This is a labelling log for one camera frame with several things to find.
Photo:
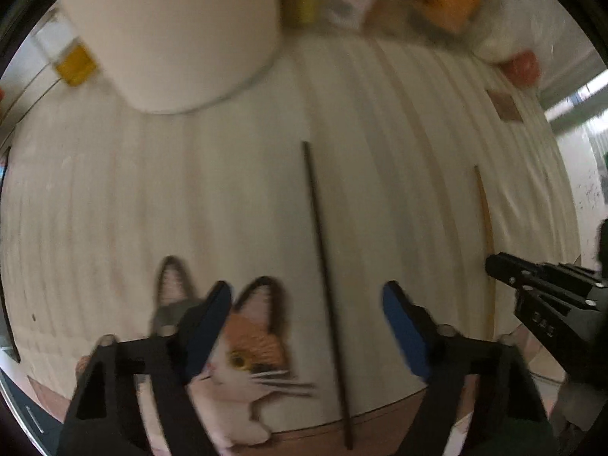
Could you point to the yellow clear container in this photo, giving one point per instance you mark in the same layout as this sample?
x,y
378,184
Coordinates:
x,y
76,64

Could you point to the light wooden chopstick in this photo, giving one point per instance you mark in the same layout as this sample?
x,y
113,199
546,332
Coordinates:
x,y
484,213

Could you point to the cat shaped cloth patch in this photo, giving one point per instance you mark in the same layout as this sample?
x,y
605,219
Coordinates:
x,y
251,327

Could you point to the striped cloth placemat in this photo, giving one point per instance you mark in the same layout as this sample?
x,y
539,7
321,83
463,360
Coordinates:
x,y
403,175

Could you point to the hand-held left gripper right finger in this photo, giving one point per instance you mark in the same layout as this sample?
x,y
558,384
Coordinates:
x,y
403,337

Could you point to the white plastic bag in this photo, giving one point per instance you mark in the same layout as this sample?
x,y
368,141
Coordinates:
x,y
503,38

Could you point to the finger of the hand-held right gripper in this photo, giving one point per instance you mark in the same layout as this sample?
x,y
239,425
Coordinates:
x,y
503,266

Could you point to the small brown square coaster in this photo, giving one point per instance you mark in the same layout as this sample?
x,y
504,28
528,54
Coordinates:
x,y
506,107

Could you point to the dark brown chopstick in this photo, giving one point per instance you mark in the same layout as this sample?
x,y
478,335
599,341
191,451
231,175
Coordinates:
x,y
327,294

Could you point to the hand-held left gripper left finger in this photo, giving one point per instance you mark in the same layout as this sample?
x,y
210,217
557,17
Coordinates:
x,y
209,332

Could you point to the red round object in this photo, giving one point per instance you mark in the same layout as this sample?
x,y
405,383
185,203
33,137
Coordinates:
x,y
522,69

